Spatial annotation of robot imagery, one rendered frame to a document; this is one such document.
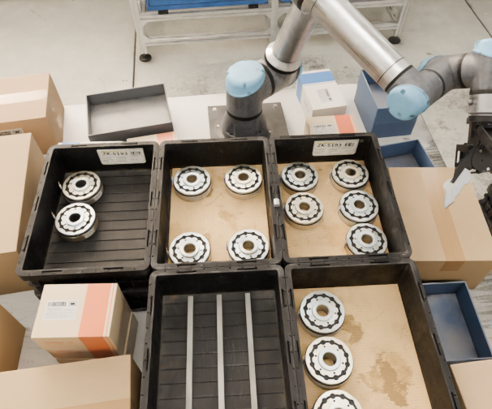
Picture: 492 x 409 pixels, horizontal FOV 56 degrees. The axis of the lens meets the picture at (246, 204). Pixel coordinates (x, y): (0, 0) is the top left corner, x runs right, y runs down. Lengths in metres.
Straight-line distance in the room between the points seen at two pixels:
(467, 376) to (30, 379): 0.89
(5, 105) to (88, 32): 1.93
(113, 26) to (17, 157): 2.23
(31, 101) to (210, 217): 0.72
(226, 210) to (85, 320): 0.46
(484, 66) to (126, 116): 1.10
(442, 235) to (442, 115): 1.73
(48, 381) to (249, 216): 0.61
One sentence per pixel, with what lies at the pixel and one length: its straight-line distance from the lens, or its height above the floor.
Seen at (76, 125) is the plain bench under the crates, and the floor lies 0.70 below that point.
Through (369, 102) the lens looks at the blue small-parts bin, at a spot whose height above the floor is 0.81.
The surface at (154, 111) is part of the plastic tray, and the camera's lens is 1.64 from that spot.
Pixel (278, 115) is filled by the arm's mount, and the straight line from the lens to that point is 1.62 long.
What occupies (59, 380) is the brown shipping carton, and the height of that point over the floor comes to 0.86.
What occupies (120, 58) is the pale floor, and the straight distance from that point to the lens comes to 3.22.
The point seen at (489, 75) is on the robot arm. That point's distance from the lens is 1.08.
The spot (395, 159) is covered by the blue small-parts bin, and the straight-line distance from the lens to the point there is 1.60.
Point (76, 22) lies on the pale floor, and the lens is 3.65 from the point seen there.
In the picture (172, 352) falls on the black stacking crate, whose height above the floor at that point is 0.83.
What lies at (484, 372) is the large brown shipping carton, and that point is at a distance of 1.09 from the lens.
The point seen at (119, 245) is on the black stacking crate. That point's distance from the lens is 1.23.
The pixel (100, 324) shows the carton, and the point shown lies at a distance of 1.03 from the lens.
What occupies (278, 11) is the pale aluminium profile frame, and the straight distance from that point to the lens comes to 3.04.
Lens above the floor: 1.85
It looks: 54 degrees down
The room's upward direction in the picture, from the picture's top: straight up
